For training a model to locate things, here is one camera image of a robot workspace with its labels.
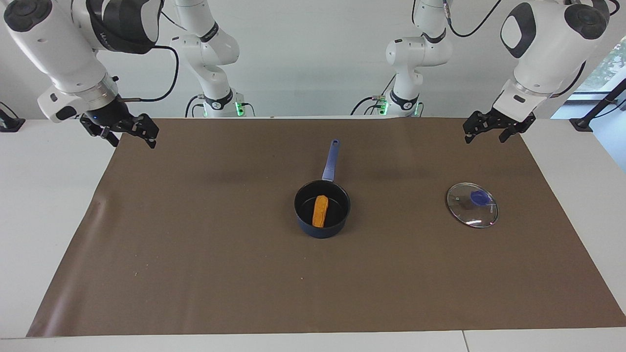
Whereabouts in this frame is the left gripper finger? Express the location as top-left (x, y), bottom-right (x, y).
top-left (499, 117), bottom-right (536, 143)
top-left (464, 112), bottom-right (486, 144)

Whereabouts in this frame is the glass lid purple knob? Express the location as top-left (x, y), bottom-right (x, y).
top-left (446, 182), bottom-right (499, 229)

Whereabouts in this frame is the yellow corn cob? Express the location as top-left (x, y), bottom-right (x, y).
top-left (312, 195), bottom-right (329, 228)

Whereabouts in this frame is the black table clamp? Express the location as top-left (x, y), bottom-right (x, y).
top-left (0, 102), bottom-right (26, 132)

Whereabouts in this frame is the window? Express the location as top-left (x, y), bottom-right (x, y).
top-left (577, 42), bottom-right (626, 93)

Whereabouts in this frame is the brown table mat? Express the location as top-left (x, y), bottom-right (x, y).
top-left (27, 116), bottom-right (626, 338)

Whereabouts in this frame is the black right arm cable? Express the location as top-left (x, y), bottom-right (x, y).
top-left (117, 10), bottom-right (186, 103)

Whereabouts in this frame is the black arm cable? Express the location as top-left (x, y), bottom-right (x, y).
top-left (443, 0), bottom-right (587, 98)
top-left (117, 10), bottom-right (186, 103)

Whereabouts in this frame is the black camera stand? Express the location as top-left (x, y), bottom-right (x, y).
top-left (570, 78), bottom-right (626, 132)

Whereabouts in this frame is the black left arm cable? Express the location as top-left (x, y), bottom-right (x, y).
top-left (443, 0), bottom-right (587, 98)

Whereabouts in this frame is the blue pot purple handle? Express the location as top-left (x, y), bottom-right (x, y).
top-left (294, 139), bottom-right (351, 239)

